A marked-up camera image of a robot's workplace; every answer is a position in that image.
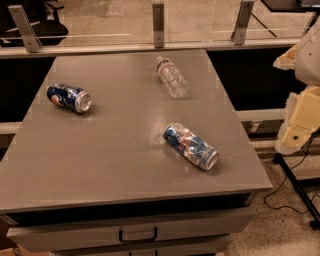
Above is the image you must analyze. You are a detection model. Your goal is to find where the black office chair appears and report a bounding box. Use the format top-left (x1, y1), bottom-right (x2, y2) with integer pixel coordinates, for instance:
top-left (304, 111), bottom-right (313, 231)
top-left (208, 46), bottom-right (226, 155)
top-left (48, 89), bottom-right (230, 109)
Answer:
top-left (0, 0), bottom-right (68, 47)

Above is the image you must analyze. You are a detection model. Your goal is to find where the grey cabinet drawer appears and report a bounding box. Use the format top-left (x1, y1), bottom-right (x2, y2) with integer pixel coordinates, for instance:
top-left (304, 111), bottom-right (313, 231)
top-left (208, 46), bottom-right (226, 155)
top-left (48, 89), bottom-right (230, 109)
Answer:
top-left (7, 207), bottom-right (256, 252)

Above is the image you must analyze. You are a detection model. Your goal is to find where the crushed blue silver can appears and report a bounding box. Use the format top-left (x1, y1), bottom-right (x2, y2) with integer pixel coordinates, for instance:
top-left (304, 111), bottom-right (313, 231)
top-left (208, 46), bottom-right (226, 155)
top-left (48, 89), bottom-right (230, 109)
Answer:
top-left (163, 122), bottom-right (219, 171)

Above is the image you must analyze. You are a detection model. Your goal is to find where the dark desk top corner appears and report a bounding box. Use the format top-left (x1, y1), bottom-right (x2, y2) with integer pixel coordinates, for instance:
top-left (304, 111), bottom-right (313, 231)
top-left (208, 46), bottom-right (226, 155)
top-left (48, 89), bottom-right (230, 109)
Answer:
top-left (260, 0), bottom-right (320, 13)

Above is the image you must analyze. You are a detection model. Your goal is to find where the black drawer handle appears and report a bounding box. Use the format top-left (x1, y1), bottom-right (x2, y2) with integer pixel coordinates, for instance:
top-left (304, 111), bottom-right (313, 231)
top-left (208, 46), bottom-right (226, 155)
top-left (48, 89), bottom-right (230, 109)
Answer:
top-left (118, 227), bottom-right (158, 244)

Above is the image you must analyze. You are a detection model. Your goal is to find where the left metal rail bracket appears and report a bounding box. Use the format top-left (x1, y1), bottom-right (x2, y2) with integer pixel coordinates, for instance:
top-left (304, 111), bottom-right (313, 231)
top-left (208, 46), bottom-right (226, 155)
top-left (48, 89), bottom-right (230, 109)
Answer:
top-left (8, 5), bottom-right (42, 53)

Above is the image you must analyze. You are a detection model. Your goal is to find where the grey horizontal rail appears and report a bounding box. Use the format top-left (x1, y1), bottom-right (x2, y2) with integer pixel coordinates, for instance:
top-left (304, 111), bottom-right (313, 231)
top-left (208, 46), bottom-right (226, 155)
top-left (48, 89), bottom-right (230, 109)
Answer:
top-left (0, 38), bottom-right (300, 59)

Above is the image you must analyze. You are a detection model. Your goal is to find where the blue Pepsi can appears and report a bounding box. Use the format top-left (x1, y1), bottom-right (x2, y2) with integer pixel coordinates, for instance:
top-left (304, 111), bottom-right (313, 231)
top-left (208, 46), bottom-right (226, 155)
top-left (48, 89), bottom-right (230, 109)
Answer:
top-left (46, 83), bottom-right (92, 114)

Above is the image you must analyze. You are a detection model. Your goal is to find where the right metal rail bracket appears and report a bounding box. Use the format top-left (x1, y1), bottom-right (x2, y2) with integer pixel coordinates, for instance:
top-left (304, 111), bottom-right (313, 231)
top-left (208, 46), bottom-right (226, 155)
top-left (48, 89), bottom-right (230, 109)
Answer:
top-left (231, 0), bottom-right (255, 45)

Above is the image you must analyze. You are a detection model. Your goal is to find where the middle metal rail bracket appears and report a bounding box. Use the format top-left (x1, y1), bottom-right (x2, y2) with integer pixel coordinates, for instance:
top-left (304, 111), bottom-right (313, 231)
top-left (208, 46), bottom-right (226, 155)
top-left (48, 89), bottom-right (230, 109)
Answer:
top-left (152, 2), bottom-right (164, 48)

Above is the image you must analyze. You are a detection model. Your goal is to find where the black stand leg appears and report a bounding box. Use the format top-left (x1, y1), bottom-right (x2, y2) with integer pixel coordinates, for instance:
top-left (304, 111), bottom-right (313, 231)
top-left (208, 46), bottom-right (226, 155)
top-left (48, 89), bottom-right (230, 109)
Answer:
top-left (273, 153), bottom-right (320, 230)

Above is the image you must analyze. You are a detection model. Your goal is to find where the metal rail bracket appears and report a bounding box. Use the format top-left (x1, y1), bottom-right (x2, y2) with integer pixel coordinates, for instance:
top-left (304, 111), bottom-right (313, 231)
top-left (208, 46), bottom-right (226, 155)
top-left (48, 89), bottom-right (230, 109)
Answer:
top-left (152, 2), bottom-right (164, 48)
top-left (231, 0), bottom-right (255, 45)
top-left (8, 5), bottom-right (42, 53)

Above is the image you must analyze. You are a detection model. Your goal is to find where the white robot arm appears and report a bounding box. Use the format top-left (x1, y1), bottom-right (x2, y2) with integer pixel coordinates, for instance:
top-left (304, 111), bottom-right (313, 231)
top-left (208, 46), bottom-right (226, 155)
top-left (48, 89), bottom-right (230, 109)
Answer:
top-left (273, 22), bottom-right (320, 155)

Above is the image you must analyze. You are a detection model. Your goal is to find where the clear plastic water bottle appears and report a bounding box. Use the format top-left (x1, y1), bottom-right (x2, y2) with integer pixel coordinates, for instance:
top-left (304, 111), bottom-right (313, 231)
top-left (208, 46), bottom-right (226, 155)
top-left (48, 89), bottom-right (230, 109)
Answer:
top-left (156, 56), bottom-right (189, 99)

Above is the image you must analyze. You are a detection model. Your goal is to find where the black floor cable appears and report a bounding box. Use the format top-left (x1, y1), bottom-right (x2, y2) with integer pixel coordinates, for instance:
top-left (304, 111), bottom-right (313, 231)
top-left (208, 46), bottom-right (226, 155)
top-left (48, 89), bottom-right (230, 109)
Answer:
top-left (263, 128), bottom-right (320, 215)

